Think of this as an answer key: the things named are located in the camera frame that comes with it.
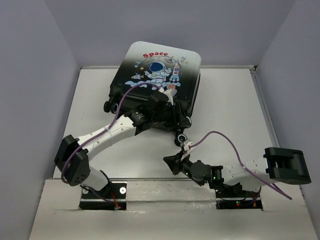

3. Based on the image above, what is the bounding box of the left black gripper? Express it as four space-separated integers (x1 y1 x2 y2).
151 101 191 129

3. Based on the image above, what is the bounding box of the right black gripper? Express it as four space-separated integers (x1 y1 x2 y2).
163 149 193 178

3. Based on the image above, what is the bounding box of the black white space suitcase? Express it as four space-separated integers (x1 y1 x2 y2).
103 41 202 147

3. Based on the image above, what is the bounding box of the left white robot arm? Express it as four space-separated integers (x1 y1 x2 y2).
54 91 192 198

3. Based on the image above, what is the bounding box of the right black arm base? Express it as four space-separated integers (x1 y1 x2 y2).
215 186 263 210

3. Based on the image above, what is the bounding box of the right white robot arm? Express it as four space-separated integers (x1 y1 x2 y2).
163 147 312 196

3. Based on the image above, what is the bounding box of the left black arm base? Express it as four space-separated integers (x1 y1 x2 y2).
78 181 128 211

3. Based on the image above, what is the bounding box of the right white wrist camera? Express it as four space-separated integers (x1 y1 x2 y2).
181 139 194 160

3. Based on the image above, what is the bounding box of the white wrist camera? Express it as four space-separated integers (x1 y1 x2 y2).
158 84 178 105
181 139 194 160

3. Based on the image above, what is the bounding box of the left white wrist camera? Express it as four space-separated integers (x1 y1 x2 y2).
158 84 178 105

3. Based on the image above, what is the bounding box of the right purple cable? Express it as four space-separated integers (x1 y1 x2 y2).
191 130 293 200

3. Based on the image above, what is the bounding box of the aluminium table rail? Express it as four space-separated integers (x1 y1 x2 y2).
249 66 281 148

